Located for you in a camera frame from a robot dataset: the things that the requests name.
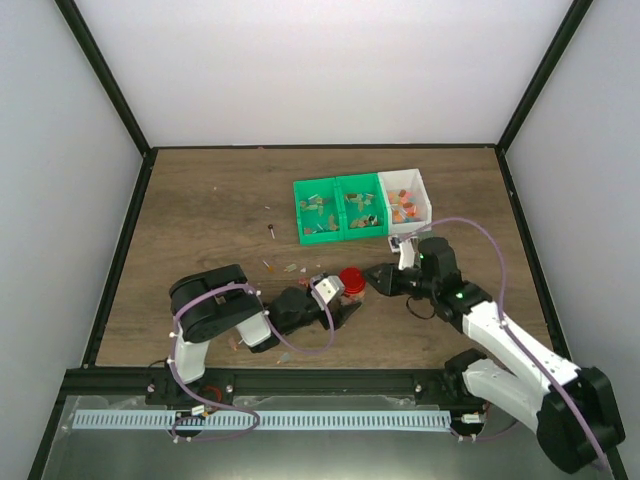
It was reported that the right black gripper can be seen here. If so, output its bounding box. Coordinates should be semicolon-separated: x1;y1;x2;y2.
361;263;437;299

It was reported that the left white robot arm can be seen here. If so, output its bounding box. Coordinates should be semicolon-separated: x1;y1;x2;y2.
147;264;366;405

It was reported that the green double candy bin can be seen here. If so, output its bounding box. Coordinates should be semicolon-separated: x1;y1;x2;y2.
293;173;390;245

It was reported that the white candy bin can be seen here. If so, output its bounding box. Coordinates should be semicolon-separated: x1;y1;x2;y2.
378;168;432;235

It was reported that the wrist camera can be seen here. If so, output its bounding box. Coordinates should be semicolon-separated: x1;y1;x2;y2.
309;274;345;305
388;235;417;270

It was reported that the spilled small orange lollipop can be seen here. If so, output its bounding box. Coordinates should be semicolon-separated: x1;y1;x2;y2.
262;260;275;273

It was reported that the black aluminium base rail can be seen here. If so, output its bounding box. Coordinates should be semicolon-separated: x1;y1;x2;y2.
61;367;484;409

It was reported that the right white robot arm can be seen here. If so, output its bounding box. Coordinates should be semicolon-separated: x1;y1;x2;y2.
364;237;626;474

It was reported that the clear plastic jar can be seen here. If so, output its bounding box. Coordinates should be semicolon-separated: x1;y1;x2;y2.
340;290;366;305

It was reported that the red jar lid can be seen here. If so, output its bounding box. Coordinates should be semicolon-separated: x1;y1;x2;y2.
339;267;366;295

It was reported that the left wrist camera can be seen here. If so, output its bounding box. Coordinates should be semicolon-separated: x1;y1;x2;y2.
309;274;345;305

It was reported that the light blue slotted strip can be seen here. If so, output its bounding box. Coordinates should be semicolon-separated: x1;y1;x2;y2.
72;409;451;432

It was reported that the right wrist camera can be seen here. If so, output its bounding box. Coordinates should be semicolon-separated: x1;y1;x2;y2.
388;235;417;270

